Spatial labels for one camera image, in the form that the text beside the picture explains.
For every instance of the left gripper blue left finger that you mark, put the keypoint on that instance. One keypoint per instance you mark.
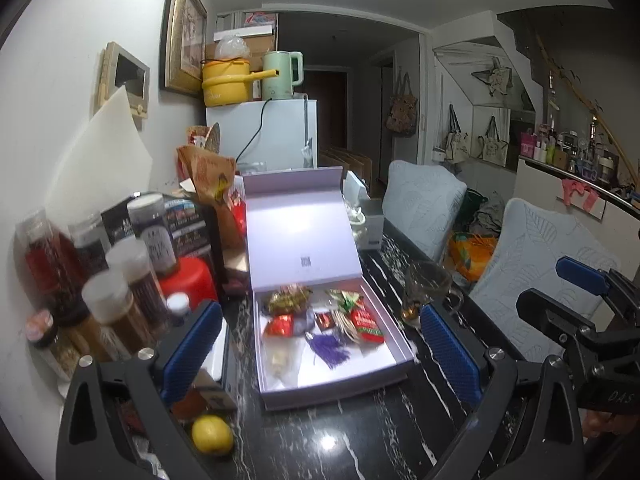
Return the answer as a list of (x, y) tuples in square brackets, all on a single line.
[(184, 349)]

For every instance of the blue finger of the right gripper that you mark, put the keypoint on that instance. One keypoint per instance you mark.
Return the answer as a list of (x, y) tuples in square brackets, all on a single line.
[(560, 327), (615, 289)]

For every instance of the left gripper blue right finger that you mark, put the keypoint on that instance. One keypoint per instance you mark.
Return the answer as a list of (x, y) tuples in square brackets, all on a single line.
[(456, 363)]

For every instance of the translucent white packet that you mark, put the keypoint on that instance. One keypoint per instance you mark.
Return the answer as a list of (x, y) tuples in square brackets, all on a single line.
[(284, 363)]

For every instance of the clear bag of sticks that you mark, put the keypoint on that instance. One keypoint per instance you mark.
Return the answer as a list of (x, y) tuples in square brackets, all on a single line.
[(346, 327)]

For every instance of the dark printed snack bag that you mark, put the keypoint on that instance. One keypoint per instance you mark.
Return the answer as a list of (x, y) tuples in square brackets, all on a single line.
[(289, 299)]

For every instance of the person's hand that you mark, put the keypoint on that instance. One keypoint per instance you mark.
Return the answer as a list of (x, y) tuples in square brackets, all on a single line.
[(596, 423)]

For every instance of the small white cap bottle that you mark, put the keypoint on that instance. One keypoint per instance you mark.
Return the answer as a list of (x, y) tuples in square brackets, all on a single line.
[(178, 305)]

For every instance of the yellow lemon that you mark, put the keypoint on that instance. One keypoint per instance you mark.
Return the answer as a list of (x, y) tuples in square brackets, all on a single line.
[(212, 435)]

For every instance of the glass cup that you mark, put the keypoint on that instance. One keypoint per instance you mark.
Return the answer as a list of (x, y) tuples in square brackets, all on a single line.
[(428, 282)]

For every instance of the near leaf pattern cushion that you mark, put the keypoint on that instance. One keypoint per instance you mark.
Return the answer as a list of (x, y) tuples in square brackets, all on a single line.
[(531, 241)]

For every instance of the leaf pattern cushion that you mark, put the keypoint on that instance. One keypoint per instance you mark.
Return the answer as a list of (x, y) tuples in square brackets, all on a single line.
[(531, 241), (422, 201)]

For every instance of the pink cloth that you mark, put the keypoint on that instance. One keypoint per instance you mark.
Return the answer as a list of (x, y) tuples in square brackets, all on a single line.
[(571, 186)]

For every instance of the red snack packet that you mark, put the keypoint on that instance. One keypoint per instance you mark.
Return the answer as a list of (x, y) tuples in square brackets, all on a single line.
[(366, 327)]

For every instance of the red plastic canister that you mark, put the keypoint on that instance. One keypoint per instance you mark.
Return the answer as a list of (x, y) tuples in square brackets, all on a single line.
[(194, 279)]

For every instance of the brown spice jar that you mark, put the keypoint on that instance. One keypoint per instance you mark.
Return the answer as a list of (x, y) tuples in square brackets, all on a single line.
[(111, 302)]

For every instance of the orange bag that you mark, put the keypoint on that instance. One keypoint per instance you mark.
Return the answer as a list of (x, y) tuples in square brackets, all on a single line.
[(471, 253)]

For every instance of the purple tassel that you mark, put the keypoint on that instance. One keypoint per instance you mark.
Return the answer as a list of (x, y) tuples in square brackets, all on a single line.
[(328, 349)]

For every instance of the lavender gift box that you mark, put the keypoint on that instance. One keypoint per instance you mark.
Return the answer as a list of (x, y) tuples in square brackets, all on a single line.
[(298, 233)]

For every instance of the small dark red sachet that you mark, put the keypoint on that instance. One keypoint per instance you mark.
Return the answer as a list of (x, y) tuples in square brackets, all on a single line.
[(325, 320)]

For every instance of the black printed snack bag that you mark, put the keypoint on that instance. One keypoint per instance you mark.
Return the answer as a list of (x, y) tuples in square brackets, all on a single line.
[(193, 227)]

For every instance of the red liquid bottle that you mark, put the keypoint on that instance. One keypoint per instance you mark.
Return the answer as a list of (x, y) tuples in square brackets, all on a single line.
[(52, 260)]

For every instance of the far leaf pattern cushion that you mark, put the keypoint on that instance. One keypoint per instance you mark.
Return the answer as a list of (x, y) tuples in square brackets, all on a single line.
[(422, 201)]

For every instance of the dark spice jar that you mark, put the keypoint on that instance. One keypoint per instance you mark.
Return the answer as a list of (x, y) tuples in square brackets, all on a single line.
[(147, 215)]

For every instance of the white ceramic teapot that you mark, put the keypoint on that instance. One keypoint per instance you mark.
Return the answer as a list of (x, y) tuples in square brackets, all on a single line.
[(357, 220)]

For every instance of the canvas tote bag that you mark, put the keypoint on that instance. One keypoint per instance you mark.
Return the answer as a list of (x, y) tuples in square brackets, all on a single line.
[(493, 149)]

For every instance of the brown paper snack bag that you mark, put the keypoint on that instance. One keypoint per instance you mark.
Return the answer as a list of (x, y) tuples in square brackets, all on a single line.
[(213, 176)]

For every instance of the brown hanging bag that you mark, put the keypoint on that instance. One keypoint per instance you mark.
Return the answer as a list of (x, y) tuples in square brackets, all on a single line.
[(403, 114)]

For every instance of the white mini fridge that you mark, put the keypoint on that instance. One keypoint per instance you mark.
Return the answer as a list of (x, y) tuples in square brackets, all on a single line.
[(277, 135)]

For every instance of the yellow pot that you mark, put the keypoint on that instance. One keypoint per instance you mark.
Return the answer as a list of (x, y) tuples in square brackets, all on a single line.
[(230, 82)]

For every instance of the green electric kettle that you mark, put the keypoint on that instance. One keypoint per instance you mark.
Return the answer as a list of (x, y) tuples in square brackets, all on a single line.
[(290, 74)]

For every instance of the gold framed picture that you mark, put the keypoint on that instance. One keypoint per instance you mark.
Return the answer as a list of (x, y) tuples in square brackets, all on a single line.
[(182, 46)]

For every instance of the wall intercom monitor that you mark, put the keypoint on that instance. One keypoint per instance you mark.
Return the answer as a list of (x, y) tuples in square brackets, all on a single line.
[(120, 69)]

